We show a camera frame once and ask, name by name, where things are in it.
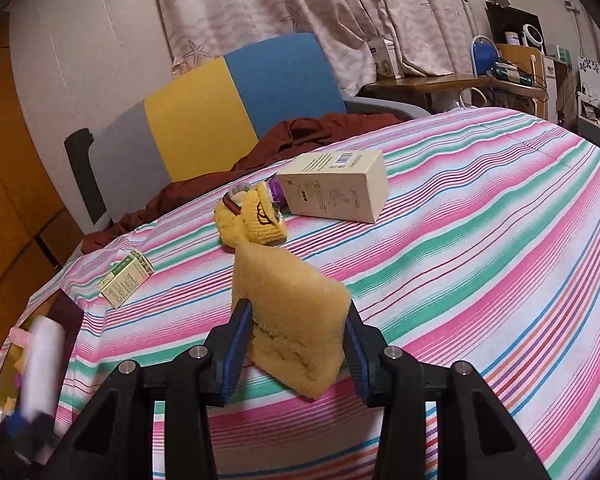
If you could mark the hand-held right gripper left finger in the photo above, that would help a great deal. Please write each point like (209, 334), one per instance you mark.
(234, 355)

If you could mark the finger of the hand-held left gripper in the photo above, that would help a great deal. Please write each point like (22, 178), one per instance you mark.
(15, 445)

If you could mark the brown wooden wardrobe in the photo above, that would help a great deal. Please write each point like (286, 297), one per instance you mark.
(10, 185)

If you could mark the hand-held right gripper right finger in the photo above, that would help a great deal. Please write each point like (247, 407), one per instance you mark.
(355, 360)

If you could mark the grey yellow blue headboard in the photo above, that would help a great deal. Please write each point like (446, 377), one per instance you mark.
(195, 125)

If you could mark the large cream box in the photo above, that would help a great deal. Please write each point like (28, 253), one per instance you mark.
(330, 190)

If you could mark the yellow knitted toy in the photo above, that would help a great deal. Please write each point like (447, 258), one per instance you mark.
(250, 220)

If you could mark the blue chair back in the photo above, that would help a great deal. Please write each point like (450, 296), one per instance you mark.
(486, 55)

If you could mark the dark red blanket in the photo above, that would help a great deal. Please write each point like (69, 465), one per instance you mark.
(305, 135)

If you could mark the white round fan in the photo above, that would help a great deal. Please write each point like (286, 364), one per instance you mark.
(533, 37)

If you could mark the pink hair roller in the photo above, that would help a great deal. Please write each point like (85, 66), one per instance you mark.
(19, 337)

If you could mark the pink patterned curtain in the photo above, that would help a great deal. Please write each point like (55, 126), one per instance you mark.
(305, 10)

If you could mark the white soap bar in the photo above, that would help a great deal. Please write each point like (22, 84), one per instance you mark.
(42, 370)

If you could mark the white box with print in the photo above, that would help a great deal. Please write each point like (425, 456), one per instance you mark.
(385, 57)

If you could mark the wooden desk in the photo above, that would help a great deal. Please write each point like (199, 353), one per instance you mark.
(430, 82)

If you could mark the large yellow sponge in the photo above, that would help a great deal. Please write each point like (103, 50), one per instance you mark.
(290, 310)

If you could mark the grey bed frame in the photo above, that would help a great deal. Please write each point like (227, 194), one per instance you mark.
(385, 109)

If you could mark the black shelf unit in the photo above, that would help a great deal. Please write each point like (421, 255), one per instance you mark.
(510, 20)

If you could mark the small green and cream box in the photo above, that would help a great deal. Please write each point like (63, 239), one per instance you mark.
(125, 280)

